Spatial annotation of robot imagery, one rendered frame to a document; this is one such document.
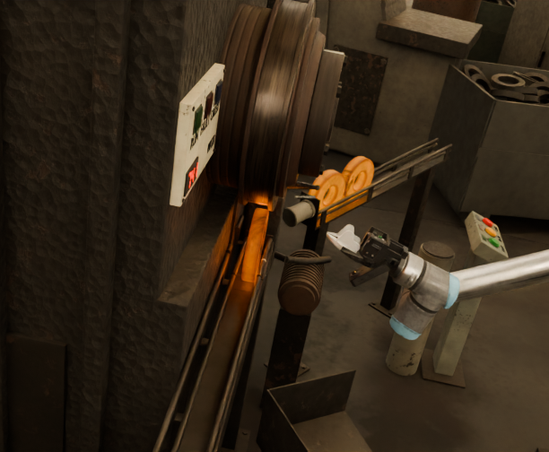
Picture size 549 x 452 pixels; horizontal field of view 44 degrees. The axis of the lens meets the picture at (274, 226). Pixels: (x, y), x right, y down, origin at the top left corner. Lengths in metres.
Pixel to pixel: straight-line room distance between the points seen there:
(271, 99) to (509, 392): 1.76
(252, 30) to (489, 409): 1.72
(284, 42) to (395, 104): 2.92
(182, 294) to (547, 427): 1.73
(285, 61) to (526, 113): 2.46
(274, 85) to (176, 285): 0.42
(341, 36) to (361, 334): 2.08
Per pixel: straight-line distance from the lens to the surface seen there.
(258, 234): 1.60
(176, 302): 1.24
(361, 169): 2.23
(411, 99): 4.22
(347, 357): 2.64
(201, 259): 1.37
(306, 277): 2.02
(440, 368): 2.68
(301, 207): 2.05
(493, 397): 2.71
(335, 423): 1.45
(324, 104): 1.40
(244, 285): 1.70
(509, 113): 3.64
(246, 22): 1.43
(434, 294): 1.84
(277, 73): 1.33
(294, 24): 1.40
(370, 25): 4.20
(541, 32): 5.81
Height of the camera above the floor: 1.59
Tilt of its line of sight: 28 degrees down
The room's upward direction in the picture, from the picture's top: 11 degrees clockwise
